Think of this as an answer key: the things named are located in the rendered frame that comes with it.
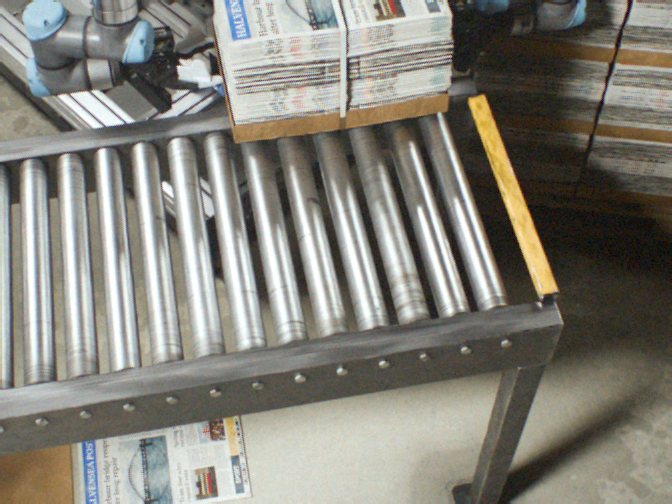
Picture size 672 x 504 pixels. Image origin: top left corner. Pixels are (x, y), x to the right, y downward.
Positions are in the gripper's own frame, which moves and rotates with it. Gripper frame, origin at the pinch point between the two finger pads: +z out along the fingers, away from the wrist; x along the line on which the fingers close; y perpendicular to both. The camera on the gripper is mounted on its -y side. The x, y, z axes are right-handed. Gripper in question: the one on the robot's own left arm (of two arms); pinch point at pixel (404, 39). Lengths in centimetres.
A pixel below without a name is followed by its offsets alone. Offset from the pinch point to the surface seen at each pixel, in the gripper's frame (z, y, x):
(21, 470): 93, -81, 31
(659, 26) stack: -54, -7, -1
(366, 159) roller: 13.9, -1.2, 29.0
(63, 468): 83, -81, 32
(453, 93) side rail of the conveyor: -5.0, 0.1, 17.1
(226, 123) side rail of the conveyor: 36.5, 0.1, 16.2
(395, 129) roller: 7.3, -0.7, 23.2
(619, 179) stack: -57, -55, -4
